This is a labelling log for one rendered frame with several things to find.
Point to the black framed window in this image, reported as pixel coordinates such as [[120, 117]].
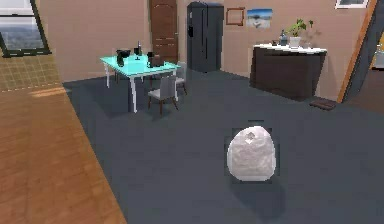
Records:
[[20, 30]]

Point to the dark brown box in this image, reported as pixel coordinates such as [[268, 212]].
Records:
[[156, 60]]

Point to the dark brown floor mat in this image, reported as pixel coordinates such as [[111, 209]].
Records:
[[322, 103]]

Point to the blue glass bottle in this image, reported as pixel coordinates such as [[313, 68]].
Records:
[[283, 38]]

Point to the dark wine bottle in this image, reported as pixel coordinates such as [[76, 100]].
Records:
[[139, 48]]

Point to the grey dining chair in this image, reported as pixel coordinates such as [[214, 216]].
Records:
[[181, 75], [165, 89]]

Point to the dark brown white top cabinet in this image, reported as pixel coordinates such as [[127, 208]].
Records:
[[286, 71]]

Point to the brown wooden room door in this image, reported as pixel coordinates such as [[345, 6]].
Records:
[[164, 30]]

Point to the green plant in white pot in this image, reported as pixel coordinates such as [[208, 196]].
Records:
[[296, 31]]

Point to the blue beach wall picture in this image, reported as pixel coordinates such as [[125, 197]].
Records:
[[259, 17]]

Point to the dark grey fridge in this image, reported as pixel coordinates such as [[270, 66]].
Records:
[[204, 36]]

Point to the empty brown picture frame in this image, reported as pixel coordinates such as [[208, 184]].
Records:
[[235, 16]]

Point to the turquoise top white leg table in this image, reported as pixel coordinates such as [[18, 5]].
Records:
[[140, 68]]

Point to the white framed wall picture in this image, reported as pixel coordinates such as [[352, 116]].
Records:
[[351, 3]]

